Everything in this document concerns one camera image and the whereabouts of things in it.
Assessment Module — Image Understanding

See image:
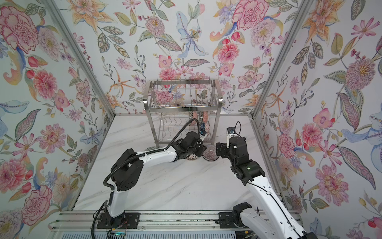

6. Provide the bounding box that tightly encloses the grey green floral bowl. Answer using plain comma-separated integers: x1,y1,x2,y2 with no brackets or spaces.
144,146,158,151

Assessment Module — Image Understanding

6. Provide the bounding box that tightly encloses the purple striped bowl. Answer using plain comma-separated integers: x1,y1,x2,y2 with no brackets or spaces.
202,144,219,161

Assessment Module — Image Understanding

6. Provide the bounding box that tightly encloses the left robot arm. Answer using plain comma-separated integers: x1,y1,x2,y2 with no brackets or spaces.
93,119,207,230

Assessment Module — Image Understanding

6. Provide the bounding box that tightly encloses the steel two-tier dish rack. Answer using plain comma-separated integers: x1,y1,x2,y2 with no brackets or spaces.
143,79,223,146

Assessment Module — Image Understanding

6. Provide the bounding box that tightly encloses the blue triangle pattern bowl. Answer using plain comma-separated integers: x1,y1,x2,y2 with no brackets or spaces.
200,122,210,137

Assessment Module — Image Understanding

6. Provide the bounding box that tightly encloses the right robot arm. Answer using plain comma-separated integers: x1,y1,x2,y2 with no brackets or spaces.
216,133,317,239

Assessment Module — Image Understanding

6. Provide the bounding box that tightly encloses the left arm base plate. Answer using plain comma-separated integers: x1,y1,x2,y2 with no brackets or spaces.
96,212,140,229

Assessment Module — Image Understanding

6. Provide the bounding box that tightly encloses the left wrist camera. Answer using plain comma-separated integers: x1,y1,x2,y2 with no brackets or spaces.
200,130,208,142

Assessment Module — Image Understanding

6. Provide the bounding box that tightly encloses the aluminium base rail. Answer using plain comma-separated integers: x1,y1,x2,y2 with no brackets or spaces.
47,210,305,232

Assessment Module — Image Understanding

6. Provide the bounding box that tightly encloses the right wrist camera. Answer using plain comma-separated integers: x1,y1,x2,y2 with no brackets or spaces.
226,127,235,148

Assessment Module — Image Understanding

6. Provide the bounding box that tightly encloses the white brown lattice bowl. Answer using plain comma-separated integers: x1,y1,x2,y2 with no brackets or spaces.
186,154,199,161

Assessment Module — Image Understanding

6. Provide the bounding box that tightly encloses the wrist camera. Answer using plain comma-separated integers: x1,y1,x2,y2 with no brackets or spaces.
226,127,235,148
200,130,208,142

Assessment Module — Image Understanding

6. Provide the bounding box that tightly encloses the green leaf pattern bowl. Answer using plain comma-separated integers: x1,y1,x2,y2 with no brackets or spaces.
189,111,200,125

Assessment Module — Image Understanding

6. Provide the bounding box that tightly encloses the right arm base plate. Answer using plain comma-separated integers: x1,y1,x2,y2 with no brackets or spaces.
218,212,246,229

